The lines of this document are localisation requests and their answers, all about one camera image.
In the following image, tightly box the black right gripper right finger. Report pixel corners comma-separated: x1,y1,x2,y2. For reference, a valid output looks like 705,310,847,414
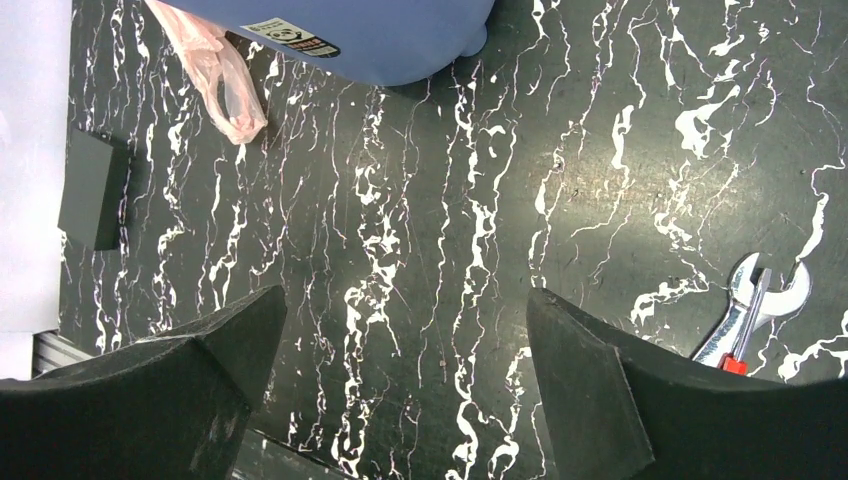
526,288,847,479

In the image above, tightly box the blue plastic trash bin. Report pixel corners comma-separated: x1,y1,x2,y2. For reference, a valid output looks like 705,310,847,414
171,0,494,86

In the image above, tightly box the pink plastic trash bag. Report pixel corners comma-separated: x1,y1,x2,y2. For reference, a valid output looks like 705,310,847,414
146,1,268,145

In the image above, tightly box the red handled screwdriver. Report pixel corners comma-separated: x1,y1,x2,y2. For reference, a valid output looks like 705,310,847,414
719,268,772,376

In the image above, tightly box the black rectangular block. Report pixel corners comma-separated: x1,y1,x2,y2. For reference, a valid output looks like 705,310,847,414
58,128,131,251

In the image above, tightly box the silver open-end wrench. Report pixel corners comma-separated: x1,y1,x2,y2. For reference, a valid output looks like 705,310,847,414
691,253,812,375

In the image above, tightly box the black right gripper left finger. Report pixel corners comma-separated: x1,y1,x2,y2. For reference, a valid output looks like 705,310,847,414
1,285,287,479

